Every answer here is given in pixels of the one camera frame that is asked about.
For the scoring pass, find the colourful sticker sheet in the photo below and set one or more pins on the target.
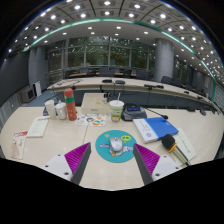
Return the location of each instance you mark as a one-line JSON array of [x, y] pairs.
[[90, 120]]

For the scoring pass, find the stack of white paper cups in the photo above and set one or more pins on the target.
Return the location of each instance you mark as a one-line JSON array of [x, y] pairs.
[[50, 110]]

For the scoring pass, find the pink translucent pouch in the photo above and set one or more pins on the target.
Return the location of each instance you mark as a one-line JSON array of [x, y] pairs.
[[16, 149]]

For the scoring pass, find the dark conference desk unit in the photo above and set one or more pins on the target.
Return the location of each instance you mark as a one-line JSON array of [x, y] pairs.
[[133, 112], [45, 111]]

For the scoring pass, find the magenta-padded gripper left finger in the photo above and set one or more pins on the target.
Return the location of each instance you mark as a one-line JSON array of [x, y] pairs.
[[76, 158]]

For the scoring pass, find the group of dark office chairs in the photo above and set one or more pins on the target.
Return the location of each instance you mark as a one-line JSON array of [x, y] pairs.
[[106, 72]]

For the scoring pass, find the blue and white book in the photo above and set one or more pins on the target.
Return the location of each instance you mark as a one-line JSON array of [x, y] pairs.
[[156, 128]]

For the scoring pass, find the long curved conference desk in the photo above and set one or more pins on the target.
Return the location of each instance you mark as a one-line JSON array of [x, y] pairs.
[[133, 85]]

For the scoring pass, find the white desk organizer box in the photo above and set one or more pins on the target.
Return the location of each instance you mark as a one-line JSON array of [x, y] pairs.
[[93, 105]]

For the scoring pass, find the green printed cup with straw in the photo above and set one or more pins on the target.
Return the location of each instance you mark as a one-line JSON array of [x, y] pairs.
[[116, 111]]

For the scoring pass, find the white lidded mug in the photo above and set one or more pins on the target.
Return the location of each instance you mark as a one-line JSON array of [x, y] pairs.
[[61, 111]]

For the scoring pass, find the white paper under microphone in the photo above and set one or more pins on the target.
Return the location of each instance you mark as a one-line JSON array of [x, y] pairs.
[[186, 143]]

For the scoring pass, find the white printed paper sheet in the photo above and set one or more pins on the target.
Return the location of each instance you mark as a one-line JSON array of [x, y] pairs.
[[38, 126]]

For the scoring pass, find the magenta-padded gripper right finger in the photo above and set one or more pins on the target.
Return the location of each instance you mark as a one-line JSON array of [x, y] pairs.
[[146, 159]]

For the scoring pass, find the round teal cartoon mouse pad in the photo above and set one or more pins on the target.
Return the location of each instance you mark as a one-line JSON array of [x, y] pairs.
[[103, 146]]

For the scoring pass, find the red bottle with green band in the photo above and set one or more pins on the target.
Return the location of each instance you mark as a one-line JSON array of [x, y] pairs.
[[70, 106]]

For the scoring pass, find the red and white booklet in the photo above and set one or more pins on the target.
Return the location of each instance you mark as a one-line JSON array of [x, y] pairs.
[[22, 135]]

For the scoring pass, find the black gooseneck microphone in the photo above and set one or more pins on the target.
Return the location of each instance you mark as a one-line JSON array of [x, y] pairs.
[[156, 113]]

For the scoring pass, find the group of ceiling lights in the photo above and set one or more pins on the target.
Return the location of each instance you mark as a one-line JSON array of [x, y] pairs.
[[107, 13]]

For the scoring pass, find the silver grey computer mouse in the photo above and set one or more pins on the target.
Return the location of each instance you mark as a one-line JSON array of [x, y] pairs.
[[116, 144]]

